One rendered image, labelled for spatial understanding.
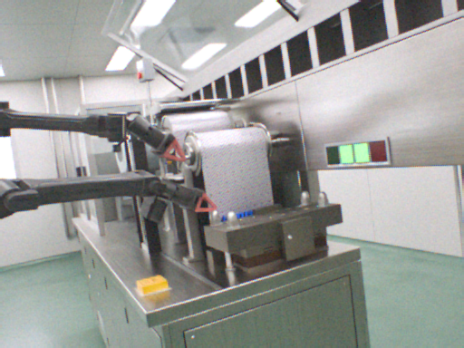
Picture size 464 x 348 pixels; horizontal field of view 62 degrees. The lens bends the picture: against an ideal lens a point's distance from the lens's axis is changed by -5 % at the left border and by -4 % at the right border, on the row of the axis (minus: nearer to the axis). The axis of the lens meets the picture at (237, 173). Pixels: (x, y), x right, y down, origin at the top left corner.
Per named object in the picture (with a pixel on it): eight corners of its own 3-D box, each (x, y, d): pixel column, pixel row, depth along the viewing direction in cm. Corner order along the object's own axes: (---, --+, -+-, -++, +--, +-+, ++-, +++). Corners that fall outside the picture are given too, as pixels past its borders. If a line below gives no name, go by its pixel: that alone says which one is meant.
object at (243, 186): (210, 226, 126) (202, 168, 125) (274, 211, 137) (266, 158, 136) (211, 226, 126) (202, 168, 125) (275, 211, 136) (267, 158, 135)
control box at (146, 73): (135, 82, 180) (132, 61, 179) (149, 82, 183) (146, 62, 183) (141, 79, 174) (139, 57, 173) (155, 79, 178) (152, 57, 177)
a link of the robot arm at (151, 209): (154, 180, 110) (136, 171, 115) (139, 218, 109) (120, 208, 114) (182, 190, 119) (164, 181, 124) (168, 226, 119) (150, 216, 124)
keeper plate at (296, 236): (283, 260, 114) (278, 222, 114) (311, 251, 119) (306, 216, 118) (288, 261, 112) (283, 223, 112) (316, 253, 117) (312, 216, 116)
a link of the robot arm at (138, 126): (123, 128, 116) (135, 112, 116) (122, 125, 122) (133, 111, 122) (143, 142, 118) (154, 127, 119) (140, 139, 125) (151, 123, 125)
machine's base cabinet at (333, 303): (93, 324, 322) (75, 222, 317) (168, 303, 350) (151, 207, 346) (212, 652, 96) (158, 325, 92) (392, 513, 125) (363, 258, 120)
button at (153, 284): (137, 289, 109) (136, 280, 109) (161, 283, 112) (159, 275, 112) (143, 295, 103) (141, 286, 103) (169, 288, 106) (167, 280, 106)
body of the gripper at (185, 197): (195, 211, 119) (173, 202, 115) (184, 208, 128) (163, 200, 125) (203, 190, 120) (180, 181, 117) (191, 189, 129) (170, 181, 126)
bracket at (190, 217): (182, 261, 134) (168, 170, 133) (199, 256, 137) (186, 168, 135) (187, 264, 130) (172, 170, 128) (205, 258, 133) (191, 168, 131)
